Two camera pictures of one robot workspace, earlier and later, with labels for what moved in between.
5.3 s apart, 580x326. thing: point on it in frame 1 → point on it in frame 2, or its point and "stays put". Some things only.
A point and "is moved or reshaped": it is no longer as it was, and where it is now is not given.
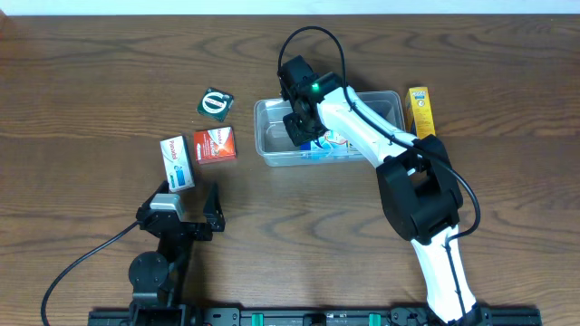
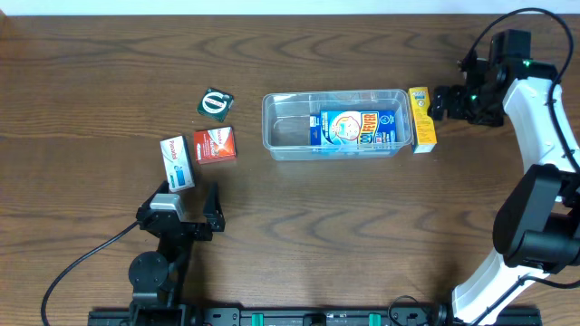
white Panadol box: x=178 y=163 stays put
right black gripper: x=297 y=125 → x=456 y=104
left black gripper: x=214 y=218 stays put
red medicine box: x=215 y=145 stays put
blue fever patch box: x=329 y=141 is moved or reshaped
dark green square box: x=215 y=103 stays put
